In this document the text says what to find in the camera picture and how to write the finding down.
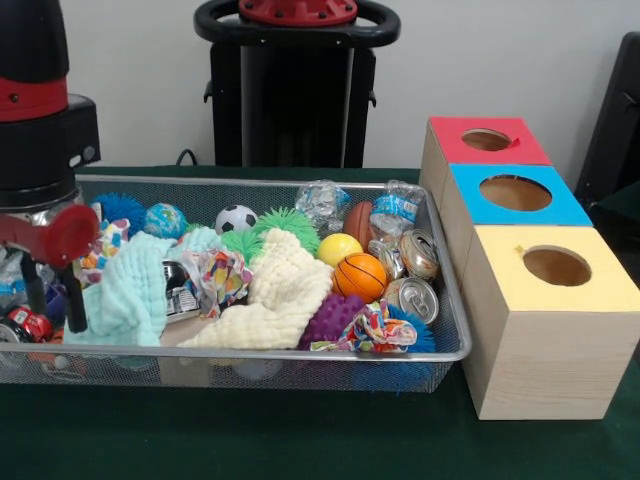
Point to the black and white soccer ball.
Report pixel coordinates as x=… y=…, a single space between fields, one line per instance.
x=236 y=219

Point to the crushed black can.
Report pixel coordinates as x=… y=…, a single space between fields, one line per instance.
x=177 y=290

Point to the globe print ball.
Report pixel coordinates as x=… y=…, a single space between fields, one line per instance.
x=165 y=220

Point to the black chair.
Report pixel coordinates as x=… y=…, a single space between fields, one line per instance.
x=615 y=125

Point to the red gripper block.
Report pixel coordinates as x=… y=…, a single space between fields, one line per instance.
x=60 y=240

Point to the silver mesh bin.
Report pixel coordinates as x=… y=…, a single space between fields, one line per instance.
x=450 y=350

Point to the purple spiky ball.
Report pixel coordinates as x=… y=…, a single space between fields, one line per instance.
x=332 y=320

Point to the mint green waffle cloth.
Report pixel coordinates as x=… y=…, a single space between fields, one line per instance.
x=130 y=290

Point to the large colourful print cloth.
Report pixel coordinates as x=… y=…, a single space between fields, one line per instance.
x=107 y=242

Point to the cream waffle cloth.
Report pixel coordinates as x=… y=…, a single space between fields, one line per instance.
x=290 y=285

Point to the small colourful print cloth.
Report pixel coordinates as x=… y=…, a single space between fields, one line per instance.
x=220 y=277

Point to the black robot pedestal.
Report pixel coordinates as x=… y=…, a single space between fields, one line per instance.
x=300 y=100

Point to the dark green tablecloth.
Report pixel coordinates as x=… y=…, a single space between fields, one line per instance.
x=250 y=435
x=622 y=210

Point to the wooden three-hole box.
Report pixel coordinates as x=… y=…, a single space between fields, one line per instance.
x=550 y=360

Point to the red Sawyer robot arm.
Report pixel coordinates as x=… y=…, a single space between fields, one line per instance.
x=30 y=150

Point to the orange toy basketball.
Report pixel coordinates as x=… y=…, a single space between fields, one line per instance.
x=359 y=278

